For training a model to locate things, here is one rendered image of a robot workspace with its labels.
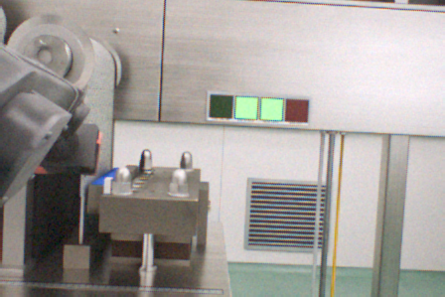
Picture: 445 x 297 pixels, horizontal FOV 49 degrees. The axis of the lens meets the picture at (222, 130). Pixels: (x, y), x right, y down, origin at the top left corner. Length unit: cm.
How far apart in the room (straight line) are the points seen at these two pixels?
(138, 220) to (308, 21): 64
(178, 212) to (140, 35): 51
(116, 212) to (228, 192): 275
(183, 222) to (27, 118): 67
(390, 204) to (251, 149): 218
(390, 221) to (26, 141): 133
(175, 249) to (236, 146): 265
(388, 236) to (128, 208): 85
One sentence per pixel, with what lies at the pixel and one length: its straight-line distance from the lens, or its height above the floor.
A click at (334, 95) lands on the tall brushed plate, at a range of 121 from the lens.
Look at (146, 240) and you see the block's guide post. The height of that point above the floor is 95.
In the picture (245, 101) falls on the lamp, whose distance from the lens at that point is 116.
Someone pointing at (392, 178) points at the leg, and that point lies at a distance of 144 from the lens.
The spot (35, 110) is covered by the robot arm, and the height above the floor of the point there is 118.
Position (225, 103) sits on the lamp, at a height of 119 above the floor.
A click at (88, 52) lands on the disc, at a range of 86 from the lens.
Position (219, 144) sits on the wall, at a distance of 351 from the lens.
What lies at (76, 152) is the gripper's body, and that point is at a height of 111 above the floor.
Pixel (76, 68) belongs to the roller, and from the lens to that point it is 86.
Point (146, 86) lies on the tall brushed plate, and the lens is 118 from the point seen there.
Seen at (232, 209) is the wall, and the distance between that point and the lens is 358.
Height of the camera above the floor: 119
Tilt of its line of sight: 3 degrees down
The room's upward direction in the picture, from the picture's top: 3 degrees clockwise
